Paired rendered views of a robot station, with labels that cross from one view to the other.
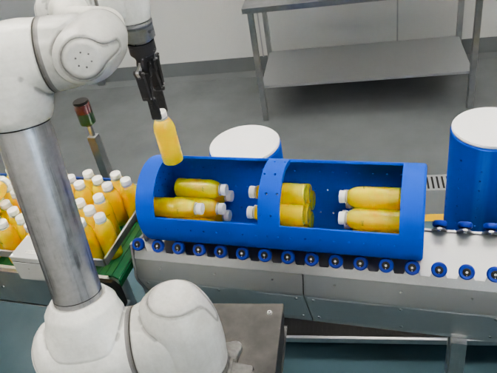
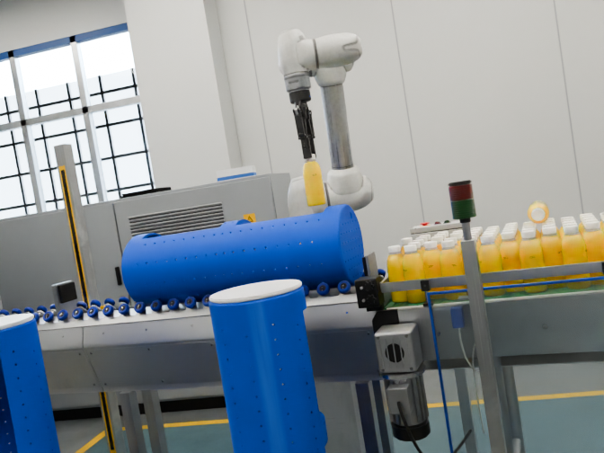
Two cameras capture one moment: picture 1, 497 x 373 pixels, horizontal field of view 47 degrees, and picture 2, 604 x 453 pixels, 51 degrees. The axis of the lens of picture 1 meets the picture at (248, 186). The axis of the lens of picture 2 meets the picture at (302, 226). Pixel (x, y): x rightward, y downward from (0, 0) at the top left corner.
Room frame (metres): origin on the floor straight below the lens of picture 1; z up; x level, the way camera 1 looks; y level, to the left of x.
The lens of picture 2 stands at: (3.76, 0.13, 1.30)
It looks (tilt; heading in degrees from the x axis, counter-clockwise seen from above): 3 degrees down; 179
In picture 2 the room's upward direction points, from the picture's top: 9 degrees counter-clockwise
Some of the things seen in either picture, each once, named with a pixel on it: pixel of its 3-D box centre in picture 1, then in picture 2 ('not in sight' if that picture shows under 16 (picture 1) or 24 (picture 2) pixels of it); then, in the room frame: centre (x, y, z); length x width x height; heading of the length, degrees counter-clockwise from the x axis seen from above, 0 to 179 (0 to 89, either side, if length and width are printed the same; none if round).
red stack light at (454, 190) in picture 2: (82, 107); (460, 192); (2.06, 0.59, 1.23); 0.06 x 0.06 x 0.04
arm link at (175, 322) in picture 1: (179, 328); (306, 199); (0.82, 0.20, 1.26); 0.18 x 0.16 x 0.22; 90
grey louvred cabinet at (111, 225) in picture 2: not in sight; (148, 300); (-0.64, -0.96, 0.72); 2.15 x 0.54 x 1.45; 76
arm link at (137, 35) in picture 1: (137, 30); (297, 83); (1.52, 0.22, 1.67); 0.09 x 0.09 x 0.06
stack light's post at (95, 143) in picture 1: (129, 235); (496, 436); (2.06, 0.59, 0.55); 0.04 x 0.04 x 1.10; 68
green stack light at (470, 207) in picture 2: (86, 117); (463, 208); (2.06, 0.59, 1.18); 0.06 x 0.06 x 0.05
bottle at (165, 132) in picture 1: (167, 138); (313, 182); (1.52, 0.22, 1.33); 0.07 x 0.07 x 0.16
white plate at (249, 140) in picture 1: (244, 144); (255, 290); (1.88, -0.01, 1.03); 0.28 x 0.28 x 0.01
